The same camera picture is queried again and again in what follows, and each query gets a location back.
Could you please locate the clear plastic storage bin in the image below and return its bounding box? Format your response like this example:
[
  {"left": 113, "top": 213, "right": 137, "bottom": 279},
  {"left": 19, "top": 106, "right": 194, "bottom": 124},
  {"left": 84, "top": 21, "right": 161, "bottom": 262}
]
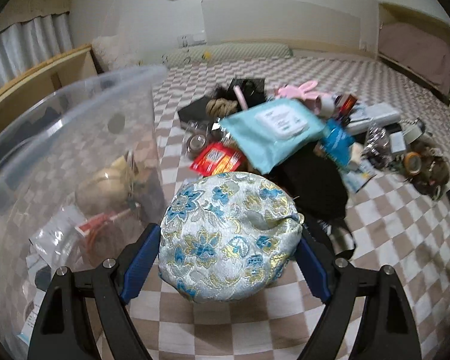
[{"left": 0, "top": 66, "right": 167, "bottom": 359}]

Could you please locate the black fabric bag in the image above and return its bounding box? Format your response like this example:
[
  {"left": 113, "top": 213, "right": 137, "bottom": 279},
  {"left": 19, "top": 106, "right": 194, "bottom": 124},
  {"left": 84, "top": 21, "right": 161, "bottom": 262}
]
[{"left": 266, "top": 145, "right": 357, "bottom": 260}]

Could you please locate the coiled beige rope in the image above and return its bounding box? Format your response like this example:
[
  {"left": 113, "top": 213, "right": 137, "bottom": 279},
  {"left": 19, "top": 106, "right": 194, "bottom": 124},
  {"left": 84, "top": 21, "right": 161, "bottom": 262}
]
[{"left": 205, "top": 97, "right": 242, "bottom": 119}]

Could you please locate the pink blanket in alcove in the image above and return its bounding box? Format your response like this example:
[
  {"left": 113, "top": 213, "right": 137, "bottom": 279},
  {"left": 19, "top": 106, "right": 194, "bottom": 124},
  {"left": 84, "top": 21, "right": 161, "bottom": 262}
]
[{"left": 378, "top": 22, "right": 450, "bottom": 94}]

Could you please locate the black box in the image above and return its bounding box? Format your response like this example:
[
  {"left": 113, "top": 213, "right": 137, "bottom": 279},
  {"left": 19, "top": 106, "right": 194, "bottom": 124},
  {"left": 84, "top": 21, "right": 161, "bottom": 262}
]
[{"left": 227, "top": 78, "right": 266, "bottom": 108}]

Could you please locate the pink bunny hand mirror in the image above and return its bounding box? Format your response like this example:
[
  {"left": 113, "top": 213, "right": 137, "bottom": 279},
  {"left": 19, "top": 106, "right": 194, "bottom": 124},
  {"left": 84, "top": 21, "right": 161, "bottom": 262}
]
[{"left": 275, "top": 80, "right": 322, "bottom": 101}]

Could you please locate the teal wet wipes pack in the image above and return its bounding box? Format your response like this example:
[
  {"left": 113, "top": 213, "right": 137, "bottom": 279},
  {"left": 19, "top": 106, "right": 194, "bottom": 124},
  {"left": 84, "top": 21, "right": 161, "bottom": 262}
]
[{"left": 219, "top": 98, "right": 326, "bottom": 175}]

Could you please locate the brown fur hair piece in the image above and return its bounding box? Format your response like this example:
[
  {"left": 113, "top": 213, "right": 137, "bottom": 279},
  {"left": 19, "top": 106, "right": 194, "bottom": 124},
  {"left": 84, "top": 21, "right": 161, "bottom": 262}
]
[{"left": 411, "top": 141, "right": 450, "bottom": 201}]

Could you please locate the red snack packet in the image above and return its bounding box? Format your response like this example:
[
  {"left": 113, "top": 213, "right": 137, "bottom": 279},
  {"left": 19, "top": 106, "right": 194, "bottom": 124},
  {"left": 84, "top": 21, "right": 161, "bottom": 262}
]
[{"left": 190, "top": 142, "right": 245, "bottom": 176}]

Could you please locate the white blue mask packet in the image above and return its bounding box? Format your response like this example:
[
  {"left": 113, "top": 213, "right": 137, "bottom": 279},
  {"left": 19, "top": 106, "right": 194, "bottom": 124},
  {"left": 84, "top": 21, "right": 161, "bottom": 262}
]
[{"left": 340, "top": 159, "right": 376, "bottom": 194}]

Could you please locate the grey cardboard box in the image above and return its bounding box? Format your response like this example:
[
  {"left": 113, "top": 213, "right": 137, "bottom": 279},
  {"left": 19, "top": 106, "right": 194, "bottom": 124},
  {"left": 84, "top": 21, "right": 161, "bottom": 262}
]
[{"left": 401, "top": 118, "right": 426, "bottom": 145}]

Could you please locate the brown tape roll in wrap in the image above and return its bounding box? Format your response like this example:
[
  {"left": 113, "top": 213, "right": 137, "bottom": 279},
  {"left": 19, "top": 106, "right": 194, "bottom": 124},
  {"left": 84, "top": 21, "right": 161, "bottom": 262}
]
[{"left": 362, "top": 125, "right": 392, "bottom": 170}]

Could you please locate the beige KINYO case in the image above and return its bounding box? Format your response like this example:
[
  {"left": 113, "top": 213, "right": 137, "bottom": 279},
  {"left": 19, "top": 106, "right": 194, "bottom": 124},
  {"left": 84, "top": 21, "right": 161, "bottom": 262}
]
[{"left": 74, "top": 167, "right": 130, "bottom": 215}]

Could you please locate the orange tape roll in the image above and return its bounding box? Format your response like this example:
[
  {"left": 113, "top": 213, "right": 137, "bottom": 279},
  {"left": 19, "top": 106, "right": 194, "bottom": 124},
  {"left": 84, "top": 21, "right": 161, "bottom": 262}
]
[{"left": 403, "top": 152, "right": 422, "bottom": 176}]

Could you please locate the green bolster pillow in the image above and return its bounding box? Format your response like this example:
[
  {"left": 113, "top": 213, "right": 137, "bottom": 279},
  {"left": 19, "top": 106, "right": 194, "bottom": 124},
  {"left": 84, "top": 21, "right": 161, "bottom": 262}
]
[{"left": 161, "top": 42, "right": 293, "bottom": 68}]

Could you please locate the checkered bed sheet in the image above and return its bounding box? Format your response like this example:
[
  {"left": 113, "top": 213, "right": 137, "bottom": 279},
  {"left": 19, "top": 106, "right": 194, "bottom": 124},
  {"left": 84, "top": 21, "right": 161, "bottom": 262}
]
[{"left": 130, "top": 56, "right": 450, "bottom": 359}]

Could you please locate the wooden bedside shelf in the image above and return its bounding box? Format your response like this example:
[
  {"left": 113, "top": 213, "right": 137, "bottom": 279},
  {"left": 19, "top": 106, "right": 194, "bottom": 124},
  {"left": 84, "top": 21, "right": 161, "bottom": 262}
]
[{"left": 0, "top": 44, "right": 98, "bottom": 169}]

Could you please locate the floral fabric pouch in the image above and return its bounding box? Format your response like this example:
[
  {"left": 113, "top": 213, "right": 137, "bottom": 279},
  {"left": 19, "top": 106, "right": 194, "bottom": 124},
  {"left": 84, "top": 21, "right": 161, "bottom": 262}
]
[{"left": 158, "top": 172, "right": 304, "bottom": 303}]

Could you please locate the white fluffy pillow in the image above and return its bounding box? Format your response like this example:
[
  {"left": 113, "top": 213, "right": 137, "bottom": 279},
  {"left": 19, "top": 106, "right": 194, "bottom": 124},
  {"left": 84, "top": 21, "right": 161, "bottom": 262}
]
[{"left": 91, "top": 35, "right": 141, "bottom": 72}]

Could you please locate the wall power outlet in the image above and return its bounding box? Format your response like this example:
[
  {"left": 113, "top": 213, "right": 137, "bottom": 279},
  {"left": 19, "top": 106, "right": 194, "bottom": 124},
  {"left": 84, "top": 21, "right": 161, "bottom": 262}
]
[{"left": 177, "top": 33, "right": 206, "bottom": 48}]

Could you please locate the grey window curtain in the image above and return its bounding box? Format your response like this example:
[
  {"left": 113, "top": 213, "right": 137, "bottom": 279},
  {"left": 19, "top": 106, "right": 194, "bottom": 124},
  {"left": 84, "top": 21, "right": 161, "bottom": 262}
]
[{"left": 0, "top": 13, "right": 74, "bottom": 89}]

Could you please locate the blue snack packet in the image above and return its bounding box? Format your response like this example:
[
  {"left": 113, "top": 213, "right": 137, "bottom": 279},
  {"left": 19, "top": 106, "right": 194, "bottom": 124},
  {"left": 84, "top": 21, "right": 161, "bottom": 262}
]
[{"left": 320, "top": 119, "right": 354, "bottom": 168}]

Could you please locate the white power adapter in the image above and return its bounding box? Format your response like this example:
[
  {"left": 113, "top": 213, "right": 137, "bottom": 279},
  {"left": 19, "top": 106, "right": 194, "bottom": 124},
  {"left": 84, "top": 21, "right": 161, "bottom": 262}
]
[{"left": 388, "top": 132, "right": 407, "bottom": 155}]

